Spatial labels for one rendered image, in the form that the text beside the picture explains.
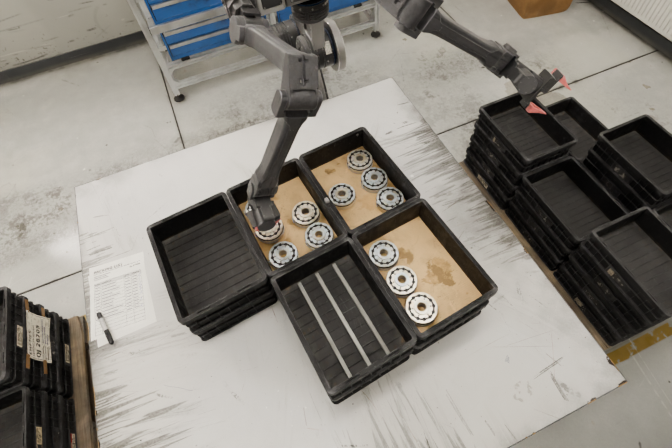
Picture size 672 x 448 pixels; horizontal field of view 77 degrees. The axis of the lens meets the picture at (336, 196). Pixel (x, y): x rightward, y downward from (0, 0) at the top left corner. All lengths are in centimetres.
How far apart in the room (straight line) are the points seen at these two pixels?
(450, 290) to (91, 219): 149
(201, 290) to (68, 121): 244
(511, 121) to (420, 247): 114
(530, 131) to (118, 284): 205
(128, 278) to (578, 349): 163
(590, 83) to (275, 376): 298
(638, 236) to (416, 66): 197
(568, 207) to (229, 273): 163
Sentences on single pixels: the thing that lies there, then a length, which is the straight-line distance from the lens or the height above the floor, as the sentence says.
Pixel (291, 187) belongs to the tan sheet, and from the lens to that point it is 166.
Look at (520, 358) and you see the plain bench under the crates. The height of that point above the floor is 70.
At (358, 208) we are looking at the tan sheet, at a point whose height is 83.
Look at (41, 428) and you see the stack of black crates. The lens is 219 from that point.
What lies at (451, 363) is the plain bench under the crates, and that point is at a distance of 154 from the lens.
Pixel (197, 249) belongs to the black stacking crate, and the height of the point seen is 83.
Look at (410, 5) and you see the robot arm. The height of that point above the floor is 159.
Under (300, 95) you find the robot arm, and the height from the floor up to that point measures 150.
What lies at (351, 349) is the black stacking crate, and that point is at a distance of 139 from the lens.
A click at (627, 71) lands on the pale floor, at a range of 386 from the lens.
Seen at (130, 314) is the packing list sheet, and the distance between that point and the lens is 177.
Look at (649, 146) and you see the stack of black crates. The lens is 262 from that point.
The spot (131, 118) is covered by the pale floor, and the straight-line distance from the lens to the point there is 349.
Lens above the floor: 218
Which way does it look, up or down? 56 degrees down
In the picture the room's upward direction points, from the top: 6 degrees counter-clockwise
